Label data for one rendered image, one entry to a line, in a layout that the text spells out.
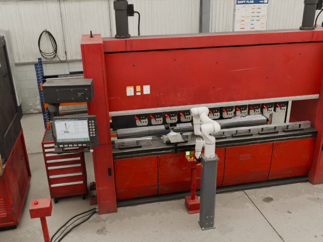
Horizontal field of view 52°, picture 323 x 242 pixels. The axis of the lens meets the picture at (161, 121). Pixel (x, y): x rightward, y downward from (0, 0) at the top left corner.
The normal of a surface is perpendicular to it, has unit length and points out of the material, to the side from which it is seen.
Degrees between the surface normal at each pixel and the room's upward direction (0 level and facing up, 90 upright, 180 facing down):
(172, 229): 0
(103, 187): 90
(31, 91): 90
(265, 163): 90
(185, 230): 0
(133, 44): 90
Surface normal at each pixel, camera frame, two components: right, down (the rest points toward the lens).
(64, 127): 0.07, 0.37
